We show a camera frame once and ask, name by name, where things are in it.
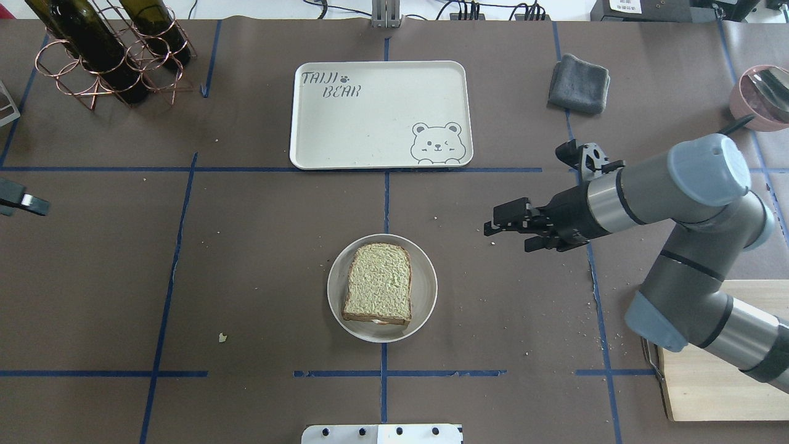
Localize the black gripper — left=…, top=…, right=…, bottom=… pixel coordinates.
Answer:
left=484, top=185, right=609, bottom=253

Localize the bread slice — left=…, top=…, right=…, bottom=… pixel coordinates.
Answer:
left=341, top=242, right=412, bottom=326

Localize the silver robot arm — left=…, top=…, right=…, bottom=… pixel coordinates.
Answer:
left=484, top=133, right=787, bottom=392

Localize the cream bear tray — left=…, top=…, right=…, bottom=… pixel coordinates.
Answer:
left=290, top=60, right=474, bottom=170

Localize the white round plate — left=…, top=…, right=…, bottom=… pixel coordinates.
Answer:
left=327, top=234, right=438, bottom=343

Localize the grey folded cloth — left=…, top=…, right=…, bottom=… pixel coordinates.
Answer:
left=547, top=53, right=611, bottom=115

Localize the dark wine bottle near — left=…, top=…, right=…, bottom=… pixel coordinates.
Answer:
left=25, top=1, right=149, bottom=105

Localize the dark wine bottle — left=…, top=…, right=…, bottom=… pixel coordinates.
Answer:
left=25, top=1, right=149, bottom=105
left=120, top=1, right=192, bottom=71

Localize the dark wine bottle far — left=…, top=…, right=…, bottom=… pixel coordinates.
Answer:
left=120, top=1, right=192, bottom=71

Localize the black desktop box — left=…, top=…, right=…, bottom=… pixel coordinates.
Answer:
left=589, top=1, right=759, bottom=23

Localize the wooden cutting board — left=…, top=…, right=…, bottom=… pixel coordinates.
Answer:
left=641, top=279, right=789, bottom=422

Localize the pink bowl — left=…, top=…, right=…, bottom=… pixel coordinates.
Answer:
left=728, top=65, right=788, bottom=133

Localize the metal scoop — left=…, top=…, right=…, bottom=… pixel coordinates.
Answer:
left=747, top=67, right=788, bottom=124

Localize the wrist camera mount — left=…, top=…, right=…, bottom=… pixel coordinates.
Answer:
left=555, top=138, right=626, bottom=181

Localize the copper wire bottle rack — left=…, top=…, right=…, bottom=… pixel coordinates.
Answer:
left=28, top=1, right=195, bottom=110

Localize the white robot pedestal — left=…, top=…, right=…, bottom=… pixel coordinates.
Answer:
left=301, top=422, right=464, bottom=443

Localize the aluminium frame post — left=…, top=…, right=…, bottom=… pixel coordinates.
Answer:
left=371, top=0, right=403, bottom=28

